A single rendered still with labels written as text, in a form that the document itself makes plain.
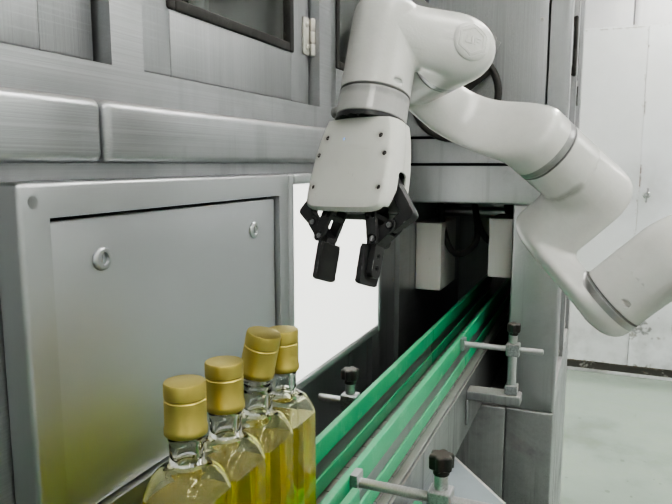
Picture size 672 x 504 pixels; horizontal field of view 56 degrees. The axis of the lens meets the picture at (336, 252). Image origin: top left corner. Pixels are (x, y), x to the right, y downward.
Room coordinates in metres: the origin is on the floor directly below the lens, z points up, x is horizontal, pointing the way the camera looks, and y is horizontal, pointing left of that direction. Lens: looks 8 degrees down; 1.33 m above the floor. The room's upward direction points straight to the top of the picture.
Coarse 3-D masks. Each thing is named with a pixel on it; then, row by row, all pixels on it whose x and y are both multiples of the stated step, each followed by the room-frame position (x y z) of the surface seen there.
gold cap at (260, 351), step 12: (252, 336) 0.58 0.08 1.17; (264, 336) 0.58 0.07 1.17; (276, 336) 0.59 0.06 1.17; (252, 348) 0.58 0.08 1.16; (264, 348) 0.58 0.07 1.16; (276, 348) 0.59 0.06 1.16; (252, 360) 0.58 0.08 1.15; (264, 360) 0.58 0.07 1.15; (276, 360) 0.60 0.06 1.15; (252, 372) 0.58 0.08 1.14; (264, 372) 0.58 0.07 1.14
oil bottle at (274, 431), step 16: (256, 416) 0.58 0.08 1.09; (272, 416) 0.59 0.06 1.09; (256, 432) 0.57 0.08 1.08; (272, 432) 0.57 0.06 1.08; (288, 432) 0.60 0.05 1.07; (272, 448) 0.57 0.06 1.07; (288, 448) 0.60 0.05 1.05; (272, 464) 0.57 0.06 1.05; (288, 464) 0.60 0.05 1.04; (272, 480) 0.57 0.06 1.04; (288, 480) 0.59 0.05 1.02; (272, 496) 0.57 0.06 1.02; (288, 496) 0.59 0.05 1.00
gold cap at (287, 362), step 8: (272, 328) 0.65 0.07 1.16; (280, 328) 0.65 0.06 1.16; (288, 328) 0.65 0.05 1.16; (296, 328) 0.65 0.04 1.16; (288, 336) 0.64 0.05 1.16; (296, 336) 0.64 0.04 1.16; (280, 344) 0.64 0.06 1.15; (288, 344) 0.64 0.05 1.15; (296, 344) 0.65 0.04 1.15; (280, 352) 0.64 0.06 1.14; (288, 352) 0.64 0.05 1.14; (296, 352) 0.64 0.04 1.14; (280, 360) 0.64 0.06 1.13; (288, 360) 0.64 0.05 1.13; (296, 360) 0.64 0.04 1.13; (280, 368) 0.63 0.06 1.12; (288, 368) 0.64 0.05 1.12; (296, 368) 0.64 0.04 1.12
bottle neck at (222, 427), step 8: (216, 416) 0.53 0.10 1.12; (224, 416) 0.53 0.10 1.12; (232, 416) 0.53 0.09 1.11; (240, 416) 0.54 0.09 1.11; (216, 424) 0.53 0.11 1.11; (224, 424) 0.53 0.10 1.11; (232, 424) 0.53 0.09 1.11; (240, 424) 0.54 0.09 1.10; (216, 432) 0.53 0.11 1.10; (224, 432) 0.53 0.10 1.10; (232, 432) 0.53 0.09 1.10; (240, 432) 0.54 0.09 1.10
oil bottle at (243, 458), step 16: (208, 448) 0.53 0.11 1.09; (224, 448) 0.52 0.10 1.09; (240, 448) 0.53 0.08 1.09; (256, 448) 0.54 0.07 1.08; (224, 464) 0.51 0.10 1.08; (240, 464) 0.52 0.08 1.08; (256, 464) 0.54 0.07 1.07; (240, 480) 0.51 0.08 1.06; (256, 480) 0.54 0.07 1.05; (240, 496) 0.51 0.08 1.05; (256, 496) 0.54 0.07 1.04
